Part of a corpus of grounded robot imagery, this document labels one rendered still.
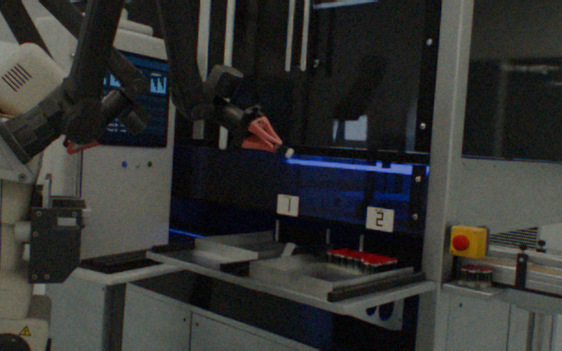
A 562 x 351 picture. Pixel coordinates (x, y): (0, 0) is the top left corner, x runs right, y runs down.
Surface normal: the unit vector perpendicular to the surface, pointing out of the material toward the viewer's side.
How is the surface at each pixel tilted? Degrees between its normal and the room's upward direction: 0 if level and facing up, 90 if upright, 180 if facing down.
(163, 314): 90
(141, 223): 90
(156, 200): 90
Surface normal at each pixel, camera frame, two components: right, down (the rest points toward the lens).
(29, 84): 0.33, 0.07
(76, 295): -0.66, 0.00
